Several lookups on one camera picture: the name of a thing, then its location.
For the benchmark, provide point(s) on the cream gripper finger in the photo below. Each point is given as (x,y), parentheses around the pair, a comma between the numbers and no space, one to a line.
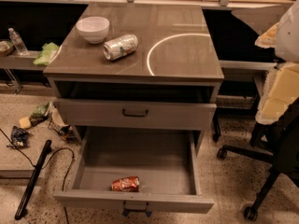
(280,90)

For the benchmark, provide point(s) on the red coke can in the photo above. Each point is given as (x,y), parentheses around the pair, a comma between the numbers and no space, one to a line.
(126,184)

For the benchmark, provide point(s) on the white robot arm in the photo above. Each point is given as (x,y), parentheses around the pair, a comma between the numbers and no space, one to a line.
(283,36)

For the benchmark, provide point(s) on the grey drawer cabinet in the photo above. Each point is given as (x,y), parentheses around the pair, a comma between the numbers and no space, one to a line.
(175,61)

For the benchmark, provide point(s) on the open grey bottom drawer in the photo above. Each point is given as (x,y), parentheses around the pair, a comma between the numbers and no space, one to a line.
(164,161)

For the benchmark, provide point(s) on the silver green soda can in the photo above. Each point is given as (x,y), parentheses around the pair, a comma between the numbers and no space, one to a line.
(120,47)

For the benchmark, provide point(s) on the black office chair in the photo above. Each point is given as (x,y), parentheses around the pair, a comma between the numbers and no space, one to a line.
(281,140)

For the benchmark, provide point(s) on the white bowl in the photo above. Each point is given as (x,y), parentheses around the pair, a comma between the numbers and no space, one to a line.
(93,29)

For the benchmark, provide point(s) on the green chip bag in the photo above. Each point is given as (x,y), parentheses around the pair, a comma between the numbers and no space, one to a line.
(46,54)

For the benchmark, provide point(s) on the green snack bag on floor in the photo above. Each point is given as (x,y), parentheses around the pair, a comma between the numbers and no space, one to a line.
(40,114)

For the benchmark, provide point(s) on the black bar on floor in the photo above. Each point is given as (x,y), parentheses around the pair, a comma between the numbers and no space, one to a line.
(21,210)

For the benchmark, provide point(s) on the yellow sponge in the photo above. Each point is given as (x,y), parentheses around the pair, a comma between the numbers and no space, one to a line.
(25,123)

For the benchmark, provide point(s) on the clear water bottle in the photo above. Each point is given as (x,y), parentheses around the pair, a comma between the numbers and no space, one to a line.
(17,42)

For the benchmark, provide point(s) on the blue snack bag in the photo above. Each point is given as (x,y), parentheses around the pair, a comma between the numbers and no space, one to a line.
(18,137)

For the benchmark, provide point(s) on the brown bowl at left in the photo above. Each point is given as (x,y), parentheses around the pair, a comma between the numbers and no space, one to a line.
(6,47)

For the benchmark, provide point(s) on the wire basket on floor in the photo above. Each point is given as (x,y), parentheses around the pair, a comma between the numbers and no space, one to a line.
(64,131)

